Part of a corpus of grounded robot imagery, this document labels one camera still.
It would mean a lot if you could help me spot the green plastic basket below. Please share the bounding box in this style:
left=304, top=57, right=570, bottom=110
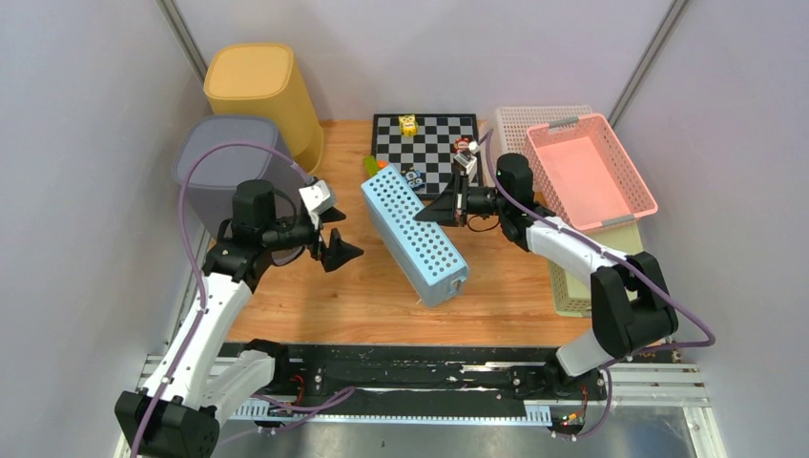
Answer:
left=549, top=223, right=644, bottom=318

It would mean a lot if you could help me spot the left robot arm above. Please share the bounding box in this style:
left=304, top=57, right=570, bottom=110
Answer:
left=114, top=178, right=363, bottom=457

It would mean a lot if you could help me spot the black and white chessboard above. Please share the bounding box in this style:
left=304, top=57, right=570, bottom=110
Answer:
left=371, top=114, right=478, bottom=200

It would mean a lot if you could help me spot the large white plastic basket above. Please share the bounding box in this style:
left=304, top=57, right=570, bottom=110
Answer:
left=479, top=105, right=592, bottom=164

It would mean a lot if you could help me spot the blue owl toy block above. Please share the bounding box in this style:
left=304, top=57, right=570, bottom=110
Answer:
left=403, top=168, right=425, bottom=191

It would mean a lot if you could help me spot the aluminium frame post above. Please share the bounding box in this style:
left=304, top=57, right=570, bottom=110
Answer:
left=608, top=0, right=692, bottom=128
left=156, top=0, right=207, bottom=71

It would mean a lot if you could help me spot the right aluminium frame post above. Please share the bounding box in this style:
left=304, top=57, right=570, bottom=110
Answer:
left=608, top=0, right=692, bottom=128

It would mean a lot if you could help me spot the black metal base rail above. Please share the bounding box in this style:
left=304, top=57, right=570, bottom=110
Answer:
left=239, top=344, right=607, bottom=430

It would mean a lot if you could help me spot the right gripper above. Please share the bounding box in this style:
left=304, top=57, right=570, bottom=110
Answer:
left=417, top=172, right=510, bottom=228

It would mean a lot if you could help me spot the light blue plastic basket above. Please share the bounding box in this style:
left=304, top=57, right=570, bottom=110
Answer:
left=361, top=165, right=469, bottom=308

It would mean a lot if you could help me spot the pink plastic basket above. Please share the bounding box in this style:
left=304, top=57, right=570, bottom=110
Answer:
left=523, top=113, right=658, bottom=233

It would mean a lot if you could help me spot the yellow slatted laundry bin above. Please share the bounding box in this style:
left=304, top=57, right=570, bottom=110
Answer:
left=203, top=43, right=324, bottom=175

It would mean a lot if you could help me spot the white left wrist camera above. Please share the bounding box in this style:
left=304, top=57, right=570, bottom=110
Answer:
left=298, top=179, right=337, bottom=220

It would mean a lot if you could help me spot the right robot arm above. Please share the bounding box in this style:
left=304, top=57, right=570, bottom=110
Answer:
left=415, top=154, right=678, bottom=399

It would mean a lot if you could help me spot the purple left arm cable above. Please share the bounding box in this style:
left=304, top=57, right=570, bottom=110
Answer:
left=128, top=140, right=314, bottom=458

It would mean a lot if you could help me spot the grey and yellow laundry bin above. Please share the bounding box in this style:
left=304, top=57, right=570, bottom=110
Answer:
left=173, top=114, right=309, bottom=238

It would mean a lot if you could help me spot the left aluminium frame post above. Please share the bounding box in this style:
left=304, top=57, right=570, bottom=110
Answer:
left=156, top=0, right=207, bottom=71

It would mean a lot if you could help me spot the red owl toy block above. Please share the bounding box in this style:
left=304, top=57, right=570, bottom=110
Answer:
left=454, top=137, right=477, bottom=156

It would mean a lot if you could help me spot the yellow owl toy block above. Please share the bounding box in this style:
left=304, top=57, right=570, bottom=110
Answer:
left=398, top=114, right=419, bottom=137

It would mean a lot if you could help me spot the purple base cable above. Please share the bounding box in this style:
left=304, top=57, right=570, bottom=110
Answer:
left=215, top=385, right=361, bottom=447

